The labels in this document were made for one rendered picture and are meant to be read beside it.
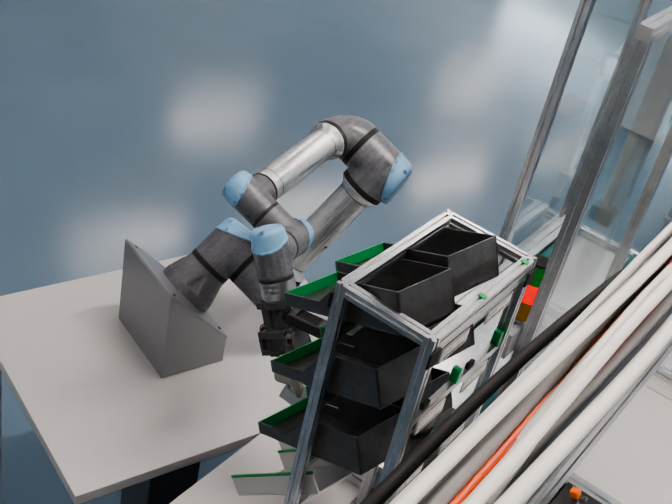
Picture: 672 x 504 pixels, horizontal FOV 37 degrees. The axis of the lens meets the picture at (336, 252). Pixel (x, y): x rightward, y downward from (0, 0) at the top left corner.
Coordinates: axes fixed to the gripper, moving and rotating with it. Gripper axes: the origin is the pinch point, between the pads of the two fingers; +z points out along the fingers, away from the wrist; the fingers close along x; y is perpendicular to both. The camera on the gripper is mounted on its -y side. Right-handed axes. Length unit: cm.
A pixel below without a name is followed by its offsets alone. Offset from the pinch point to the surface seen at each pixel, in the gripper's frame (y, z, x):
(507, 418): -80, -51, 119
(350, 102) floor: 139, -17, -366
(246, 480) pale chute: 7.2, 12.1, 19.0
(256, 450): 21.4, 20.3, -8.9
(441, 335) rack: -47, -26, 39
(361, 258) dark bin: -20.9, -29.7, 6.9
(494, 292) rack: -51, -27, 23
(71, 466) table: 51, 11, 19
